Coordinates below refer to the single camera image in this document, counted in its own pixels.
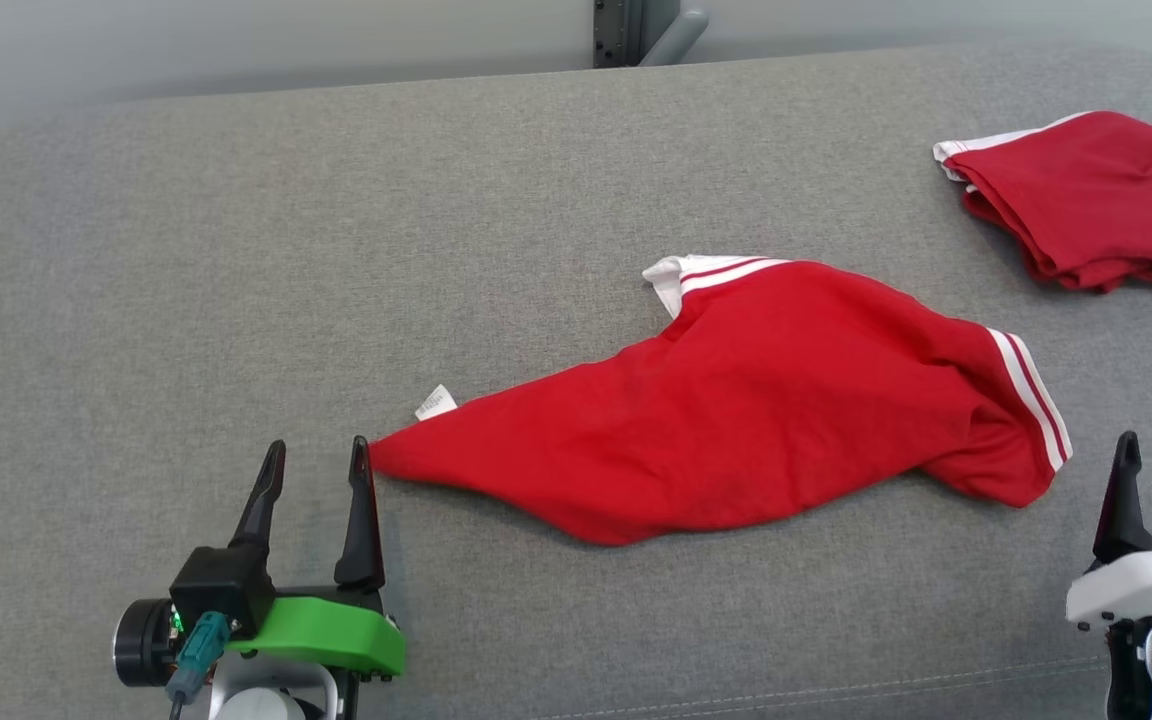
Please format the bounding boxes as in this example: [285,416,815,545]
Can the red shorts with white stripes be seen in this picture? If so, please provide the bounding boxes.
[933,110,1152,294]

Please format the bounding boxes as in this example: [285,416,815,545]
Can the grey metal frame post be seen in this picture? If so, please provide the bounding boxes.
[593,0,710,69]

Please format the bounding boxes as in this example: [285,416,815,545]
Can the red shirt with white sleeves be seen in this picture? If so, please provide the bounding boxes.
[368,254,1075,547]

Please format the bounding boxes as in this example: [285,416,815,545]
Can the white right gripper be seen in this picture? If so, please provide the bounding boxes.
[1066,431,1152,631]

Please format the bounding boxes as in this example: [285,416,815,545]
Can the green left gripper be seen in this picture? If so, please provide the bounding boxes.
[114,436,407,691]

